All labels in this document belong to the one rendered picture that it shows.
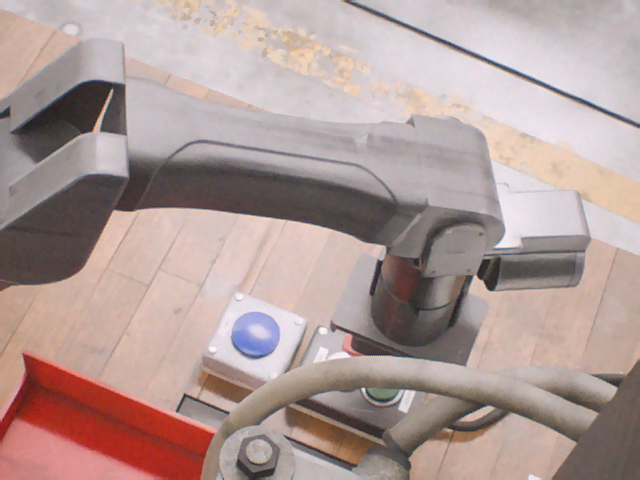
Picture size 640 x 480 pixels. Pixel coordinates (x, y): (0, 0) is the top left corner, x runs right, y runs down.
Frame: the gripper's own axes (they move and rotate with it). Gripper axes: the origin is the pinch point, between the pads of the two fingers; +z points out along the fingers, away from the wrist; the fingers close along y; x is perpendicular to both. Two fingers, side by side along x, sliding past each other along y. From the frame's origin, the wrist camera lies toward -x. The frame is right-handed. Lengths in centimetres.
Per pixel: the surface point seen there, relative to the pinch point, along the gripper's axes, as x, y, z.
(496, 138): -102, 2, 97
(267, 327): -0.7, 10.8, 3.1
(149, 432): 10.6, 16.1, 5.7
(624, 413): 31, -8, -63
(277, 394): 29, 1, -52
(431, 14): -126, 23, 97
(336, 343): -2.1, 5.1, 3.9
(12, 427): 14.5, 26.2, 6.0
